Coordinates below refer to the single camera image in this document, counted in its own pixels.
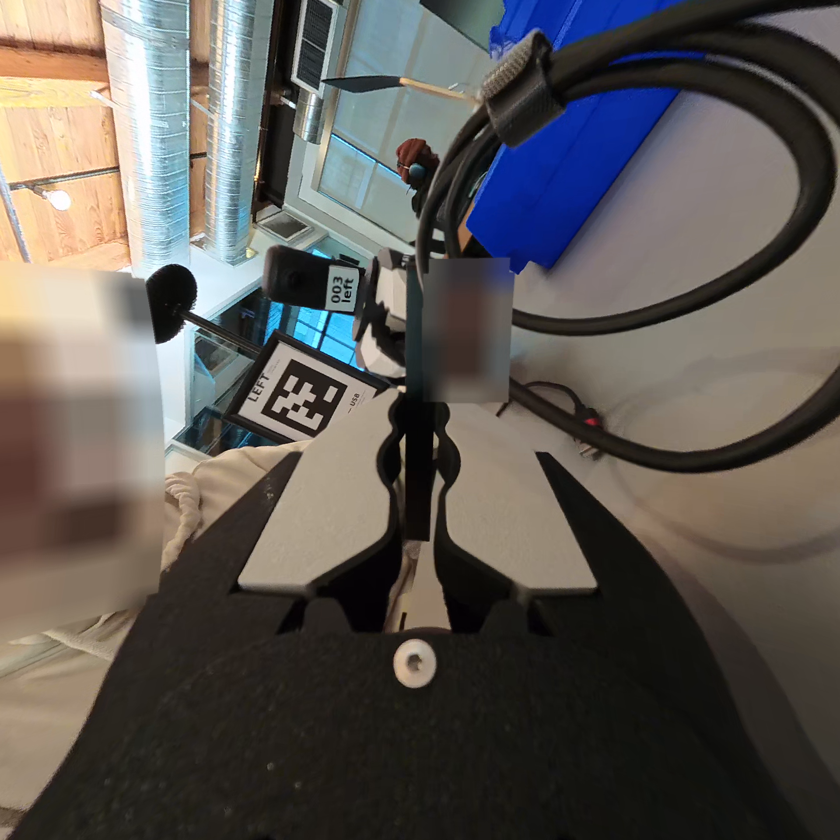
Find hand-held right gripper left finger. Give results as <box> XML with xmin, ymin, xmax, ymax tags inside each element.
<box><xmin>236</xmin><ymin>388</ymin><xmax>404</xmax><ymax>632</ymax></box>

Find white vent grille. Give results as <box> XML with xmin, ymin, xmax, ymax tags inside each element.
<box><xmin>292</xmin><ymin>0</ymin><xmax>340</xmax><ymax>89</ymax></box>

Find black red usb cable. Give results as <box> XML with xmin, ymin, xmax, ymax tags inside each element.
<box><xmin>497</xmin><ymin>379</ymin><xmax>606</xmax><ymax>462</ymax></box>

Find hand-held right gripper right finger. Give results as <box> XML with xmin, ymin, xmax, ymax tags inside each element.
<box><xmin>433</xmin><ymin>402</ymin><xmax>599</xmax><ymax>634</ymax></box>

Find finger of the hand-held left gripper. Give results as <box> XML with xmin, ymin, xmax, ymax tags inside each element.
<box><xmin>375</xmin><ymin>251</ymin><xmax>410</xmax><ymax>312</ymax></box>
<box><xmin>357</xmin><ymin>320</ymin><xmax>408</xmax><ymax>380</ymax></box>

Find small wall vent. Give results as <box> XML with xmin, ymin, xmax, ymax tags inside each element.
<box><xmin>255</xmin><ymin>210</ymin><xmax>315</xmax><ymax>244</ymax></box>

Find silver ventilation duct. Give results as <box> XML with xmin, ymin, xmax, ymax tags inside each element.
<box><xmin>98</xmin><ymin>0</ymin><xmax>191</xmax><ymax>277</ymax></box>
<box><xmin>205</xmin><ymin>0</ymin><xmax>258</xmax><ymax>263</ymax></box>

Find blue plastic bin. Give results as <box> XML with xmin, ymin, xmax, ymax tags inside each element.
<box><xmin>471</xmin><ymin>0</ymin><xmax>698</xmax><ymax>271</ymax></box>

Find grey velcro cable strap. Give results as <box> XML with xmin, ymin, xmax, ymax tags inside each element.
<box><xmin>481</xmin><ymin>29</ymin><xmax>567</xmax><ymax>149</ymax></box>

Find short silver duct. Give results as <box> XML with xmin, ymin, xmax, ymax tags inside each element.
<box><xmin>292</xmin><ymin>92</ymin><xmax>326</xmax><ymax>142</ymax></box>

